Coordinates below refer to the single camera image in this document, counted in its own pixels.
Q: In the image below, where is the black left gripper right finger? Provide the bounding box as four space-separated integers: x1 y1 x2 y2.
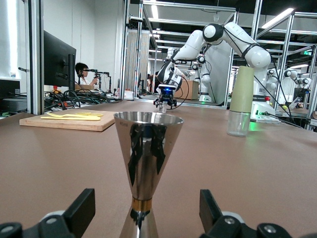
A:
199 189 317 238

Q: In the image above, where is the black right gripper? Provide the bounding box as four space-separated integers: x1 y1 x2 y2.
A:
153 92 178 110

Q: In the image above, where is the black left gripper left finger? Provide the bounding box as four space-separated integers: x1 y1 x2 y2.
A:
0 188 96 238

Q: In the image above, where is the steel double jigger measuring cup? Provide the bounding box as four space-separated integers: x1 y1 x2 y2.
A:
113 111 184 238

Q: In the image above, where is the brown cardboard box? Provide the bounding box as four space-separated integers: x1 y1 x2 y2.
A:
174 79 200 101

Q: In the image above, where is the brown table cover cloth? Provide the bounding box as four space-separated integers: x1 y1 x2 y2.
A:
0 100 317 238

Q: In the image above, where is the yellow plastic fork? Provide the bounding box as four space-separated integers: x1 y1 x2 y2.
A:
46 112 104 118

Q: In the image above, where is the glass bottle with green sleeve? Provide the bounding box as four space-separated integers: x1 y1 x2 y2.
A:
226 65 255 137

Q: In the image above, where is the seated person in white shirt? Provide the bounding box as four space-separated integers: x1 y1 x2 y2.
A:
75 62 100 86

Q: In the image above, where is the yellow plastic knife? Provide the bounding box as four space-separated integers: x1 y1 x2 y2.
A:
40 116 102 121

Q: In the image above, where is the black computer monitor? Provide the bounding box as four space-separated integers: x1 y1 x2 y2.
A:
44 30 77 91

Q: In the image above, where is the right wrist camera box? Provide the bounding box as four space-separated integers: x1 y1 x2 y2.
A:
156 83 180 94

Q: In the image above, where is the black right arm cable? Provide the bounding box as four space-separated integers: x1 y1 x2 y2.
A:
173 75 190 107

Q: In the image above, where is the aluminium frame post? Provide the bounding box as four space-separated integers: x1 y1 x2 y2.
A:
120 0 131 100
24 0 45 115

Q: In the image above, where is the tangle of black desk cables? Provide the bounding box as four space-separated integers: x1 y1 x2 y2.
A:
44 89 122 110

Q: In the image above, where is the wooden cutting board with handle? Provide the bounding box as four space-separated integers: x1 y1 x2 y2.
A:
19 109 117 132

